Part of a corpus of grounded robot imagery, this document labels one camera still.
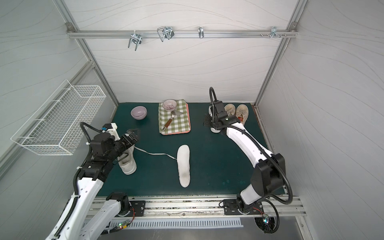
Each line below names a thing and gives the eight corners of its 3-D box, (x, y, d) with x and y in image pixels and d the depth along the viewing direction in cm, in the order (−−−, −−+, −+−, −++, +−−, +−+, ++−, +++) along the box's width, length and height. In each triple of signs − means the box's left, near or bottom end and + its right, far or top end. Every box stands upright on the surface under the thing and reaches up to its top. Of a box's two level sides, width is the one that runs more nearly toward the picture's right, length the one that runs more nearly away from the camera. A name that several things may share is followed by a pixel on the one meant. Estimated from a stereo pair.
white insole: (174, 187, 82) (173, 186, 81) (177, 146, 99) (177, 144, 97) (190, 187, 82) (189, 186, 81) (191, 146, 99) (191, 144, 97)
